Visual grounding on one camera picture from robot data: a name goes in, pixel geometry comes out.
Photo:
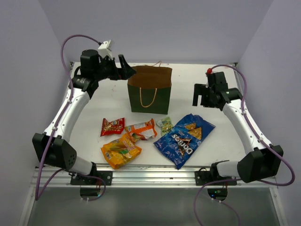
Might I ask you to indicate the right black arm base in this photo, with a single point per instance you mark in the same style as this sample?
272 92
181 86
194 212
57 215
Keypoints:
205 175

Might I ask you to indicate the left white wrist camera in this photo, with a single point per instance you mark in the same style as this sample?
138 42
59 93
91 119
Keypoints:
104 49

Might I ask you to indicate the red snack packet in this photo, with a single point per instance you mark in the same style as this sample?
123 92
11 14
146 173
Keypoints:
113 127

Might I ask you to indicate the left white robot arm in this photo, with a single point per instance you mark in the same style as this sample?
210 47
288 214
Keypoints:
52 146

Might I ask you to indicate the orange candy packet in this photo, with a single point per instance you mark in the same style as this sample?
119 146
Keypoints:
141 131

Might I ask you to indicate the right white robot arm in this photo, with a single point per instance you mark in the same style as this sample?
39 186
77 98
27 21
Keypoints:
262 159

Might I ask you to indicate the aluminium front rail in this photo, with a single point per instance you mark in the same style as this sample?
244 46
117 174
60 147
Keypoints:
141 176

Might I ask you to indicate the blue Doritos chip bag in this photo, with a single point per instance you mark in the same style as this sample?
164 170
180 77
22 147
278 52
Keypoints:
184 138

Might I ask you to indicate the green paper bag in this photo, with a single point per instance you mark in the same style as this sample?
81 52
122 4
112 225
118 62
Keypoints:
149 89

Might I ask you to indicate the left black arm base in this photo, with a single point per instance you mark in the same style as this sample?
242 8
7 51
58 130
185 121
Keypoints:
99 178

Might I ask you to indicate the yellow mango candy bag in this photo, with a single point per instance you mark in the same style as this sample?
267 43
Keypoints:
121 151

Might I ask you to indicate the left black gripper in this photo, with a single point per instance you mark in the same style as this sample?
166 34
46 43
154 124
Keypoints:
124 73

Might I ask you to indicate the light green snack packet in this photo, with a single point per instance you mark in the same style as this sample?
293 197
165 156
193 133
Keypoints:
165 124

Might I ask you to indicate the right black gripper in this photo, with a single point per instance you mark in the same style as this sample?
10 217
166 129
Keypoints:
201 89

